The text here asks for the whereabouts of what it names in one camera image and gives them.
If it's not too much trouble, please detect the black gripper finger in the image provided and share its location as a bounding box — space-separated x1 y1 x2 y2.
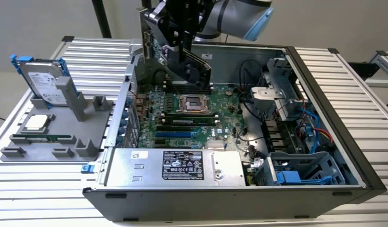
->
167 14 195 63

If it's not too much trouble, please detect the Nvidia Quadro graphics card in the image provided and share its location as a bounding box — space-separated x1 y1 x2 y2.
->
135 7 213 89

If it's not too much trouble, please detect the black stand pole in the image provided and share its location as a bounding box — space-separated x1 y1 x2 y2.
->
93 0 113 38

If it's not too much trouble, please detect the CPU socket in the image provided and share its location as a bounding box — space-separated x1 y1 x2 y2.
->
177 93 211 113

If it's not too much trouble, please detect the green motherboard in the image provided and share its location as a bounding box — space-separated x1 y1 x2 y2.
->
135 80 249 152

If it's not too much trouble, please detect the silver metal drive cage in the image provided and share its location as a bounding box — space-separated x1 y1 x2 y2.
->
249 58 310 121

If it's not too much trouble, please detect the black-labelled RAM stick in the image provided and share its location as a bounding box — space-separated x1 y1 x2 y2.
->
165 117 214 125

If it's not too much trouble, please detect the black expansion slot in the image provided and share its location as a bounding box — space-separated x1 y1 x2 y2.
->
155 125 201 132

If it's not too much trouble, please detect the blue expansion slot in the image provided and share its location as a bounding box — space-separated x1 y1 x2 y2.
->
155 131 195 139

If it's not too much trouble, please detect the silver finned chipset heatsink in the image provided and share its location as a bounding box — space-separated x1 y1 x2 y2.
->
207 140 229 150

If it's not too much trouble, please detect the hard disk in blue carrier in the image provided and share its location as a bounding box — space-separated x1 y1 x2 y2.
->
10 54 71 109

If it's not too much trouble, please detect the grey plastic parts rack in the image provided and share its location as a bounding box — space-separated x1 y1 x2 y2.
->
0 75 115 163

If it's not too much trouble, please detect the green RAM stick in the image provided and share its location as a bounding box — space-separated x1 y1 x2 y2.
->
11 134 73 140

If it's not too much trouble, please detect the silver CPU chip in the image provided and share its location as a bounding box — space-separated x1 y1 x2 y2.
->
25 114 53 131

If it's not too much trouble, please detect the silver power supply unit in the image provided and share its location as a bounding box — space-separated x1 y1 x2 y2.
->
106 148 247 187

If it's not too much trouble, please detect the aluminium slat side table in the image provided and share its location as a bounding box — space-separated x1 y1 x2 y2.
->
366 50 388 87

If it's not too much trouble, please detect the blue disk bay latch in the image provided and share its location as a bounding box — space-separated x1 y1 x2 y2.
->
275 170 305 186

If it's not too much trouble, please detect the open black PC case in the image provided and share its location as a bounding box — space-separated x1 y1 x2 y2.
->
83 39 388 223

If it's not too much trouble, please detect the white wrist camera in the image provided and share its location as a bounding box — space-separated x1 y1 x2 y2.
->
143 0 170 26

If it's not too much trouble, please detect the black power cable loop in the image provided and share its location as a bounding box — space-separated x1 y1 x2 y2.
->
239 59 266 102

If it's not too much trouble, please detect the blue wire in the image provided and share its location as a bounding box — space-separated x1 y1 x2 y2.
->
299 107 323 152

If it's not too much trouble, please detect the red wire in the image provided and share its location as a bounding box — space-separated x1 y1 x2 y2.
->
314 127 335 142

